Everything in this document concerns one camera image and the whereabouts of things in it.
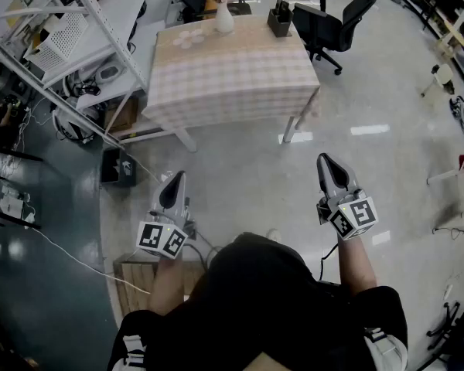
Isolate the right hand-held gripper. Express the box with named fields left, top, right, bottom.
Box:
left=316, top=152, right=378, bottom=242

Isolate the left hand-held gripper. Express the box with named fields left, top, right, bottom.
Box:
left=136, top=170, right=197, bottom=260

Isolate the dark organiser box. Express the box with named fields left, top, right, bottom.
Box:
left=266, top=0, right=294, bottom=38

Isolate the person's left forearm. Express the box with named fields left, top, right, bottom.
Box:
left=148, top=254, right=187, bottom=317

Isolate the person's right forearm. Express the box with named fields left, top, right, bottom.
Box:
left=337, top=232, right=378, bottom=296

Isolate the black floor box white label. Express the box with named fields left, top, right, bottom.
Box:
left=100, top=147, right=137, bottom=188

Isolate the cardboard box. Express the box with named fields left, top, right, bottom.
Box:
left=104, top=97, right=140, bottom=133

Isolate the white-legged table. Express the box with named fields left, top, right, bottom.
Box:
left=169, top=89, right=320, bottom=154

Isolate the wooden crate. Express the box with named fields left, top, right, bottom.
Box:
left=113, top=256, right=206, bottom=318

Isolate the white round floor appliance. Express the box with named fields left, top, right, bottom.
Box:
left=52, top=104, right=101, bottom=143

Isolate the person's black shirt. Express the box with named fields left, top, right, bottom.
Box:
left=107, top=232, right=410, bottom=371

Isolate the white device with dark screen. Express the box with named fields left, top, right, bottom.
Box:
left=94, top=63, right=121, bottom=85

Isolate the cream small stool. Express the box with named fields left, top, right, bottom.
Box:
left=421, top=63, right=455, bottom=107

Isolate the black office chair with headrest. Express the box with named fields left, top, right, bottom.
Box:
left=292, top=0, right=394, bottom=77

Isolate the white power adapter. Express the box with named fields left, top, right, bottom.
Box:
left=0, top=185, right=36, bottom=226

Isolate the flower-shaped coaster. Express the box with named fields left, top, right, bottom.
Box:
left=172, top=28, right=205, bottom=49

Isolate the black folded stand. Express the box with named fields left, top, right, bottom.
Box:
left=417, top=301, right=464, bottom=371

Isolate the white vase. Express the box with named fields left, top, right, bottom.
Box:
left=215, top=0, right=235, bottom=34

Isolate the white long desk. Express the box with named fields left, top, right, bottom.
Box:
left=98, top=0, right=167, bottom=104

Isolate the white perforated basket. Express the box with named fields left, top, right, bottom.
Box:
left=22, top=12, right=90, bottom=73

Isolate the white metal shelving rack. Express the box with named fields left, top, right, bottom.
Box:
left=0, top=0, right=150, bottom=148

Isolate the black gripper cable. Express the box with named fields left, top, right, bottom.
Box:
left=183, top=228, right=222, bottom=272
left=319, top=243, right=340, bottom=282

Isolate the white floor cable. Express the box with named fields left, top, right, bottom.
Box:
left=29, top=224, right=152, bottom=296

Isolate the white table frame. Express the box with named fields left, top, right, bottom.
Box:
left=426, top=156, right=464, bottom=223

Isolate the white shoulder strap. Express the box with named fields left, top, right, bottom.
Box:
left=118, top=334, right=148, bottom=371
left=363, top=325, right=408, bottom=371

